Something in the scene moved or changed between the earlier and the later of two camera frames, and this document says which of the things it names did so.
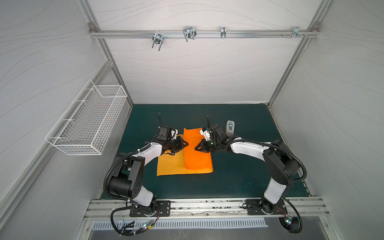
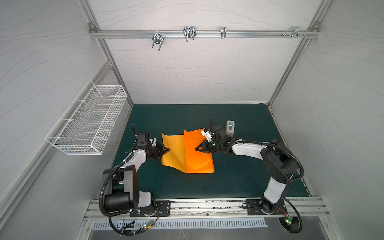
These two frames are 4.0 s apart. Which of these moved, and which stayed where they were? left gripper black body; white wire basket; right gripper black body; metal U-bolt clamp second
Moved: left gripper black body
Stayed: right gripper black body; metal U-bolt clamp second; white wire basket
